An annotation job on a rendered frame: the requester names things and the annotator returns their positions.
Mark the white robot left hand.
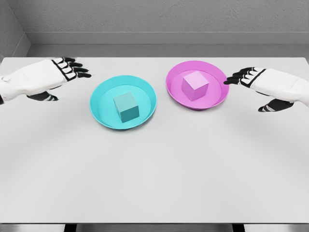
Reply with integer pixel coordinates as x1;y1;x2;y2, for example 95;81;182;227
10;57;92;102

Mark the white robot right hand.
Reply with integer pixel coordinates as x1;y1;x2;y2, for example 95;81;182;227
223;67;309;113

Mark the pink plate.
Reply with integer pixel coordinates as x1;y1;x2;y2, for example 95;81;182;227
165;60;230;111

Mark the pink block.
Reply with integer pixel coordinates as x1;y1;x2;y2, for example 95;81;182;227
182;71;210;102

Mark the cyan plate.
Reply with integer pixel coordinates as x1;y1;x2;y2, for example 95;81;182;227
90;75;158;131

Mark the cyan block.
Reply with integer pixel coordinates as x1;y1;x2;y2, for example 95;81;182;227
113;91;140;123

